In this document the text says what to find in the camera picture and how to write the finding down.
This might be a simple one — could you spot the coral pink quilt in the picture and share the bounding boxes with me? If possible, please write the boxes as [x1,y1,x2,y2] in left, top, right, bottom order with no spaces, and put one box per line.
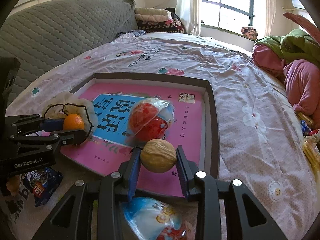
[283,12,320,37]

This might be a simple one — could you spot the dark patterned folded blanket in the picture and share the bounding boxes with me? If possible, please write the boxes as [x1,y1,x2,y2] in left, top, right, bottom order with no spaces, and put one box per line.
[137,20,184,34]

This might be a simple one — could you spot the orange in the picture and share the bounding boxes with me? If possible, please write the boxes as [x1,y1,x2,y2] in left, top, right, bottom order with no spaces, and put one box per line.
[63,113,85,131]
[6,175,20,197]

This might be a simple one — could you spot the patterned cloth bundle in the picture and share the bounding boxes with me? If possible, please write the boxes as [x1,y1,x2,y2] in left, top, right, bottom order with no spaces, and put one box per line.
[241,26,258,40]

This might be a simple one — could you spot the plastic-wrapped red white toy ball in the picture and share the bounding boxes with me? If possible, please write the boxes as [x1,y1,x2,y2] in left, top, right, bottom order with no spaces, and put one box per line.
[126,99,175,143]
[121,197,198,240]

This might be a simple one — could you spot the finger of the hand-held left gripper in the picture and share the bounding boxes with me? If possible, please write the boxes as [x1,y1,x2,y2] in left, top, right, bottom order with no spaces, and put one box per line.
[11,129,87,155]
[6,114,66,134]

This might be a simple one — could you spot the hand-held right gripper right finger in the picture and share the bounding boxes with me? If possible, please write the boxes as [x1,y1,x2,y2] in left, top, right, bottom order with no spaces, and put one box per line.
[176,146,288,240]

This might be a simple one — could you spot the blue cookie packet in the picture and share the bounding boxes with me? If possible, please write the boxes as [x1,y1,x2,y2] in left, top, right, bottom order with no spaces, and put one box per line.
[22,167,64,207]

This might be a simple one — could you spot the white curtain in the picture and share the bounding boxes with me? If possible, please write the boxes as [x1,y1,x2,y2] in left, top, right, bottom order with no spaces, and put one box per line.
[256,0,275,40]
[175,0,203,35]

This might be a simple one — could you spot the grey quilted headboard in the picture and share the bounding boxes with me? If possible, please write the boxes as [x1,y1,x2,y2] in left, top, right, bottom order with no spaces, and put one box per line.
[0,0,139,110]

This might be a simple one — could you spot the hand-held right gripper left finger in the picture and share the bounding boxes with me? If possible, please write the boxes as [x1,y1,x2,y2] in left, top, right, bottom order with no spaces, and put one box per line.
[31,148,142,240]

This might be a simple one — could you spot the blue patterned cloth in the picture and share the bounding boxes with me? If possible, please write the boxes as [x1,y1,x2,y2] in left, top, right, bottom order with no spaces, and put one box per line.
[116,30,147,39]

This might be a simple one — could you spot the pink-lined cardboard tray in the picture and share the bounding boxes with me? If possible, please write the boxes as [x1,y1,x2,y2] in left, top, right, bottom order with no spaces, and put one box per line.
[61,72,221,200]

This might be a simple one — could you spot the cream folded blanket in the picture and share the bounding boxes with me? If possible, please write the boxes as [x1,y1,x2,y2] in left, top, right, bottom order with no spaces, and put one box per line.
[135,7,172,17]

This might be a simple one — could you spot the walnut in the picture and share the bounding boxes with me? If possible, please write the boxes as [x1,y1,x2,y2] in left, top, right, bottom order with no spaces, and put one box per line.
[140,139,177,173]

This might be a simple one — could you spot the green quilt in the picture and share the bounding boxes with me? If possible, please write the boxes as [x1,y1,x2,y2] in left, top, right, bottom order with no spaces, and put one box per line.
[255,29,320,67]

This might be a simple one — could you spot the window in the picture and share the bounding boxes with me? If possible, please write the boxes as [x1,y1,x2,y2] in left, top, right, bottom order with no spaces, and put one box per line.
[201,0,255,34]

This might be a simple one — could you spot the cream drawstring pouch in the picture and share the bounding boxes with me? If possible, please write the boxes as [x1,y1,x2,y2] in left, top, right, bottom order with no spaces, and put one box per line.
[42,92,98,145]

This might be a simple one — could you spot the yellow snack packet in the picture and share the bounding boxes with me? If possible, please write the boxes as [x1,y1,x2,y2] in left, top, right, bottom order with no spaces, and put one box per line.
[297,111,314,125]
[301,135,320,178]

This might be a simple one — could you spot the blue snack packet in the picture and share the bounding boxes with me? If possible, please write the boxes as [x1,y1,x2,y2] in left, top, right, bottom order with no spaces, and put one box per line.
[300,120,312,137]

